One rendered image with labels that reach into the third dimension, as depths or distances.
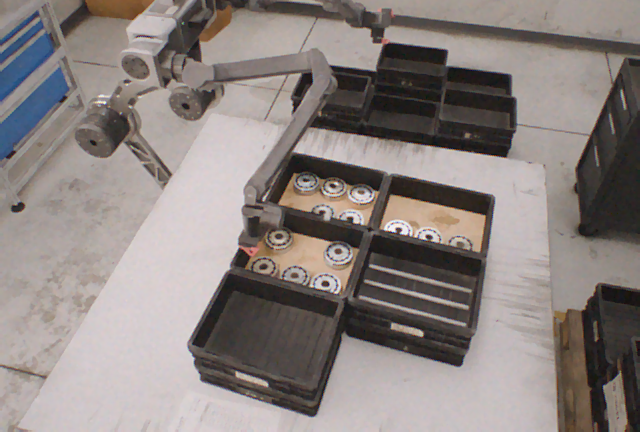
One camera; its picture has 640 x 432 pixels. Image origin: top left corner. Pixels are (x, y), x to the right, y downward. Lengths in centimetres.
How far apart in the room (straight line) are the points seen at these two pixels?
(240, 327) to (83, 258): 161
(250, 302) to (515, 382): 89
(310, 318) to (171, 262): 64
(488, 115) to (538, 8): 181
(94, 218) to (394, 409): 221
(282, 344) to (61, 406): 72
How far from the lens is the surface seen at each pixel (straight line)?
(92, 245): 331
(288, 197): 215
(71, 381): 202
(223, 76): 168
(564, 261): 325
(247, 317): 183
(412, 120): 326
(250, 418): 182
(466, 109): 322
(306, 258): 195
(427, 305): 187
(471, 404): 188
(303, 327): 180
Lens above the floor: 238
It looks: 46 degrees down
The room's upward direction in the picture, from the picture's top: straight up
